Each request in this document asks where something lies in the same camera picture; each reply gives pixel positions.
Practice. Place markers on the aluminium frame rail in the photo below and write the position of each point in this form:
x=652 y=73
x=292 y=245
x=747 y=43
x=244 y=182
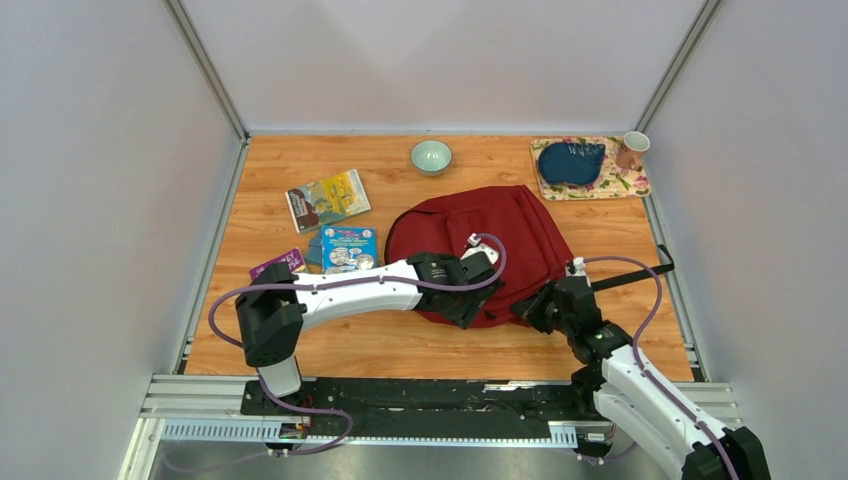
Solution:
x=235 y=409

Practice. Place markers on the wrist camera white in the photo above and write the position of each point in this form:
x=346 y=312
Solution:
x=576 y=267
x=476 y=245

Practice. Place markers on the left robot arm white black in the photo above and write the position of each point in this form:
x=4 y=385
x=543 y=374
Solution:
x=272 y=315

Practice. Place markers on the dark red student backpack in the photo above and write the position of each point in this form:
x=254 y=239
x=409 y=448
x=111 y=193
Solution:
x=536 y=249

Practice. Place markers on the dark blue leaf plate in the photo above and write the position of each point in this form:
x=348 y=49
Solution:
x=575 y=164

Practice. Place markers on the small blue wallet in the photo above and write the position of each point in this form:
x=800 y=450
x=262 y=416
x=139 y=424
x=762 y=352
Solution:
x=313 y=255

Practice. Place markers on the pink floral mug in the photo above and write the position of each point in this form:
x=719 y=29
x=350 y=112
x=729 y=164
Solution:
x=634 y=145

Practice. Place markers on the pale green ceramic bowl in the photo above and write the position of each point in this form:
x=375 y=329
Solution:
x=431 y=157

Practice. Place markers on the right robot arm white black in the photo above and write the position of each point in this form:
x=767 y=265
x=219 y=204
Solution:
x=620 y=384

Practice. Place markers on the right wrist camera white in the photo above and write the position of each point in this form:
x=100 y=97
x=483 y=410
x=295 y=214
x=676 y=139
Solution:
x=576 y=267

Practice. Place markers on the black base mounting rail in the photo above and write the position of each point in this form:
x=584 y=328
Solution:
x=446 y=409

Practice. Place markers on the floral rectangular tray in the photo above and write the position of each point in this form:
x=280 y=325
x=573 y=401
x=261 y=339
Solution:
x=614 y=182

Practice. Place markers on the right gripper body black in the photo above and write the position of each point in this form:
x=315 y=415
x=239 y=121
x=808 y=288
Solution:
x=542 y=313

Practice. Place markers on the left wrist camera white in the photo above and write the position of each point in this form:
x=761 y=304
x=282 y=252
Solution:
x=476 y=245

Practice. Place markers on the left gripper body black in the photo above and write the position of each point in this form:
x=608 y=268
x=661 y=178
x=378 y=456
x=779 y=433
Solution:
x=463 y=313

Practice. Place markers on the blue comic paperback book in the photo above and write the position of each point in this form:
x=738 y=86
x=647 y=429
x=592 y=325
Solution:
x=347 y=249

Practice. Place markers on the yellow teal cover book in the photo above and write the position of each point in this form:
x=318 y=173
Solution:
x=327 y=201

